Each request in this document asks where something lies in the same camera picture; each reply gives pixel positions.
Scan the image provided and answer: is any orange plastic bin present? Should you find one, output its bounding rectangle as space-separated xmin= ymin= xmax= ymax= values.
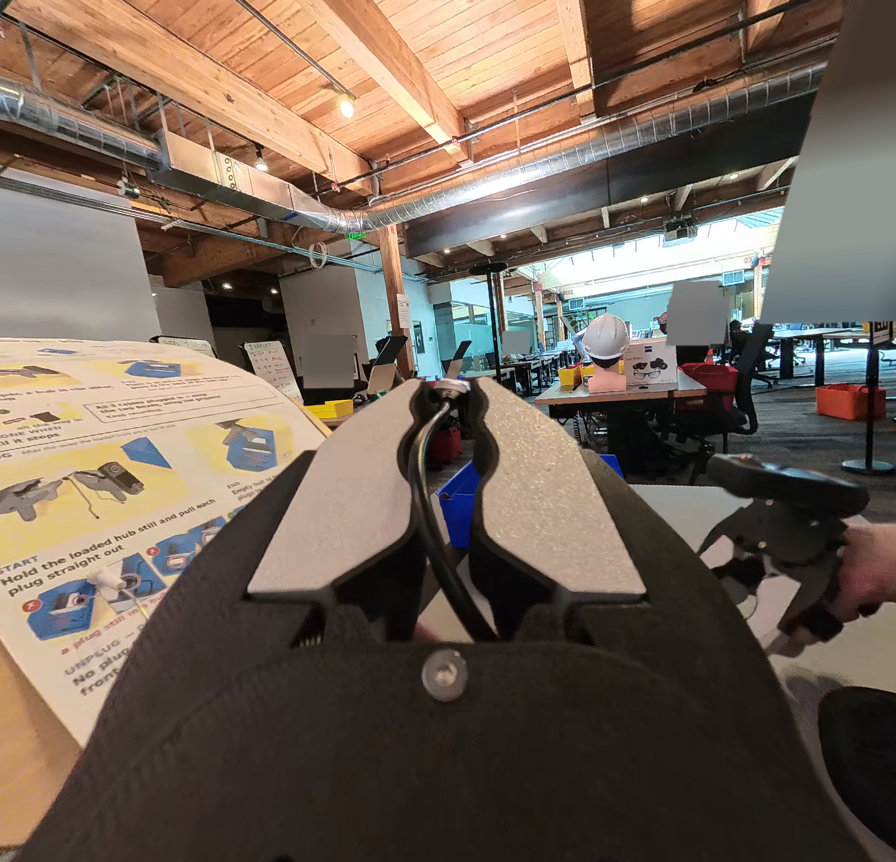
xmin=817 ymin=384 xmax=889 ymax=424

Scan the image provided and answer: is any white hard hat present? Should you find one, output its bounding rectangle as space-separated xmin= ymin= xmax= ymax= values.
xmin=580 ymin=313 xmax=632 ymax=365

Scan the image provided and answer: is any white printed box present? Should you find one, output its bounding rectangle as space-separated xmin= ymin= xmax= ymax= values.
xmin=625 ymin=338 xmax=681 ymax=391

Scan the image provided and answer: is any handwritten whiteboard sign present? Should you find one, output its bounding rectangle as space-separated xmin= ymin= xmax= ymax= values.
xmin=243 ymin=339 xmax=303 ymax=405

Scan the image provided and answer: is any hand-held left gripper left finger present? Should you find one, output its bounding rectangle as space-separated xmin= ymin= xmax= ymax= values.
xmin=247 ymin=380 xmax=428 ymax=628

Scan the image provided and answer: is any red plastic bin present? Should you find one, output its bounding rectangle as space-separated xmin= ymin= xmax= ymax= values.
xmin=426 ymin=420 xmax=464 ymax=467

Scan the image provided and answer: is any person's right hand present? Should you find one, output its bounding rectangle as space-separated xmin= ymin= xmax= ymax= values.
xmin=826 ymin=522 xmax=896 ymax=625

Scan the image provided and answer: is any printed instruction sheet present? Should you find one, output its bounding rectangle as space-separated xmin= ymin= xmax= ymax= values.
xmin=0 ymin=336 xmax=331 ymax=745

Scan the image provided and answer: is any mannequin head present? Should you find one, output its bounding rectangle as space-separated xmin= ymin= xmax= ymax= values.
xmin=586 ymin=360 xmax=630 ymax=396

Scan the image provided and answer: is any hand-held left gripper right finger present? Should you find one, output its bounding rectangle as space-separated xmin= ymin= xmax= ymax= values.
xmin=467 ymin=377 xmax=649 ymax=631

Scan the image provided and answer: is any black foam wrist rest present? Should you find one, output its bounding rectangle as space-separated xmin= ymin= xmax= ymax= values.
xmin=818 ymin=686 xmax=896 ymax=852

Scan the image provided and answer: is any black office chair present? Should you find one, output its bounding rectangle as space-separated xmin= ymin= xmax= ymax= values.
xmin=677 ymin=324 xmax=774 ymax=482

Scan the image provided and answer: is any blue plug usb cable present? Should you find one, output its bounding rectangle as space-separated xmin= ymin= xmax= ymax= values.
xmin=405 ymin=384 xmax=499 ymax=642

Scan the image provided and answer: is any blue plastic bin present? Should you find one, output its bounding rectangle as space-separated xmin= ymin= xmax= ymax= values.
xmin=436 ymin=452 xmax=625 ymax=549

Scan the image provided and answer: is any wooden work desk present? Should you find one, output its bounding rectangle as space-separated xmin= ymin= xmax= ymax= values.
xmin=535 ymin=373 xmax=709 ymax=474

